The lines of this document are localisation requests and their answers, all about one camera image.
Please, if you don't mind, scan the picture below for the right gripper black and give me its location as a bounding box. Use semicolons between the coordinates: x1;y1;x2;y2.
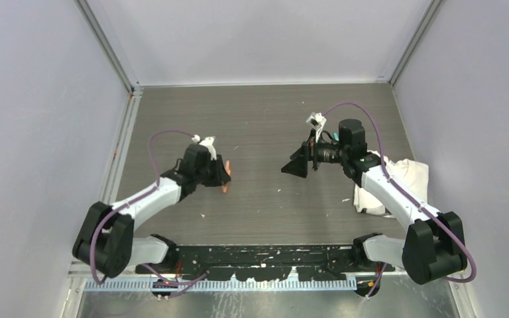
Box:
282;129;349;178

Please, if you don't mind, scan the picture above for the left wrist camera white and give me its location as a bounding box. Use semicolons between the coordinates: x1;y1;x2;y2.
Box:
191;134;217;160

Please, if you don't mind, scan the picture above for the slotted cable duct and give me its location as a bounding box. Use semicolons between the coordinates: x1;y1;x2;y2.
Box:
84;276;357;292

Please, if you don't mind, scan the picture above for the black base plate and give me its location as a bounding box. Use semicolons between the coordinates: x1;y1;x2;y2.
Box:
136;244;382;282

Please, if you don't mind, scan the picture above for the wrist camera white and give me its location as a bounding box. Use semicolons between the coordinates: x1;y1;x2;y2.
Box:
306;113;327;142
191;134;217;160

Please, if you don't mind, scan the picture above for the white cloth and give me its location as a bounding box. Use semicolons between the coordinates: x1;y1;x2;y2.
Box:
353;156;429;220

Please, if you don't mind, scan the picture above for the orange highlighter pen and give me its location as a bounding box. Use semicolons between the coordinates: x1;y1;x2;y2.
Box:
222;160;231;193

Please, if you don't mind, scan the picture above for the aluminium frame rail left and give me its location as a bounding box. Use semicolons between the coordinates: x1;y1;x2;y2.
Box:
99;86;143;203

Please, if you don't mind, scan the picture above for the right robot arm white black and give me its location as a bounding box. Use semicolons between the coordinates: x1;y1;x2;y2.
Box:
281;113;469;285

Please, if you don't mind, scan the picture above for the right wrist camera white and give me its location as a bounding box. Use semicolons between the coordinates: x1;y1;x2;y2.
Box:
306;113;327;142

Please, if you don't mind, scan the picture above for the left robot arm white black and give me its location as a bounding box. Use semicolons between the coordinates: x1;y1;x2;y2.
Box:
72;143;231;278

